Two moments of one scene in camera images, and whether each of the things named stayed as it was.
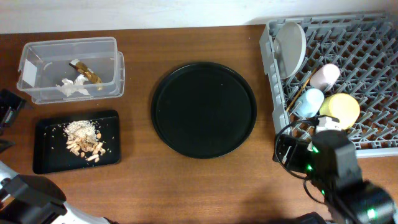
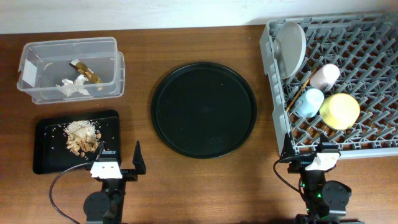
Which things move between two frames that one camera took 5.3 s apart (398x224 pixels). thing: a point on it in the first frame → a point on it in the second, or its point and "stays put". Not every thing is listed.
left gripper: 9,109 → 132,175
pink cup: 325,77 stays put
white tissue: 68,86 stays put
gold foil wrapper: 87,71 stays put
